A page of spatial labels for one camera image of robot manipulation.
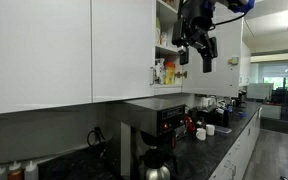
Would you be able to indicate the round steel door lock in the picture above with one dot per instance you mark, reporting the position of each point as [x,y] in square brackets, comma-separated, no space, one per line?
[233,60]

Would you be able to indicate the steel black coffee maker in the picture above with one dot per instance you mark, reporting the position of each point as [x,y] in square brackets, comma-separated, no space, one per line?
[144,113]

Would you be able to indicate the yellow bottle orange lid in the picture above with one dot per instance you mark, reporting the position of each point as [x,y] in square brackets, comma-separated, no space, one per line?
[169,74]

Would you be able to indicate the black coffee machine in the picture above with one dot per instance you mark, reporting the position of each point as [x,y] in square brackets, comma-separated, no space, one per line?
[241,98]

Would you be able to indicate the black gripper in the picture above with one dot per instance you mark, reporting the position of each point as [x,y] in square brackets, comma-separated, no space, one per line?
[197,13]

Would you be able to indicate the white cabinet door with lock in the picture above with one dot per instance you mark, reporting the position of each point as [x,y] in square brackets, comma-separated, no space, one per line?
[224,80]

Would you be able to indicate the brown sauce squeeze bottle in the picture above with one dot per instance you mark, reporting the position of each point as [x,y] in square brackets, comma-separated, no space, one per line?
[15,171]

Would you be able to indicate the blue round lid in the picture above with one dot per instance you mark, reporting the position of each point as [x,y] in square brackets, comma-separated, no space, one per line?
[243,115]

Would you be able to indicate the yellow green box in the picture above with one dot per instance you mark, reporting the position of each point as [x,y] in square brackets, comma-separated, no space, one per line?
[157,30]

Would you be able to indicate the white box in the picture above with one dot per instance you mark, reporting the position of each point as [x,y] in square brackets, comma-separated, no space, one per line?
[208,101]

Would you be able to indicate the blue packets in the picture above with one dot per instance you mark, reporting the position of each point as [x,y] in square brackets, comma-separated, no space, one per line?
[228,109]

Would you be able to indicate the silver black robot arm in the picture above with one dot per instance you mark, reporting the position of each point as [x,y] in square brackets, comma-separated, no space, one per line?
[231,3]

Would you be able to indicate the black condiment organizer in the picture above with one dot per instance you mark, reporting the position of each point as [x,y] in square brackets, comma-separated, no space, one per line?
[214,116]

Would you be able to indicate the brass door hinge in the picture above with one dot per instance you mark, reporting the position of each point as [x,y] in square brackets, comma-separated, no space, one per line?
[181,75]

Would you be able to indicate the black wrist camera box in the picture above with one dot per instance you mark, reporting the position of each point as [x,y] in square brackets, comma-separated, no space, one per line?
[178,31]

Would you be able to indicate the steel black coffee carafe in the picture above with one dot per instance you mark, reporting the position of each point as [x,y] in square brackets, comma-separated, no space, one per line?
[155,166]

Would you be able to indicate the white office partition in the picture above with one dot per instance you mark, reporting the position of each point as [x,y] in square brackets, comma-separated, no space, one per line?
[260,91]

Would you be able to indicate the white open cabinet shelving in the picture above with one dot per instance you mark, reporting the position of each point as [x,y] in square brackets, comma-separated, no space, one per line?
[166,50]

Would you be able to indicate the small white jar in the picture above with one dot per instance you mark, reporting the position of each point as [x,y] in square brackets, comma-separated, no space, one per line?
[164,39]

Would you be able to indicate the white mug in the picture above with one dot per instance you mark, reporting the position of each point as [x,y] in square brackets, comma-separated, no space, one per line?
[201,134]
[210,129]

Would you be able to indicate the clear plastic food container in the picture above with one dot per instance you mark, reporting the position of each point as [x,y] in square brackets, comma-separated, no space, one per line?
[223,130]

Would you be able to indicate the white base cabinet unit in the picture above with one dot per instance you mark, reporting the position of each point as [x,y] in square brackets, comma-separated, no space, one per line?
[240,150]

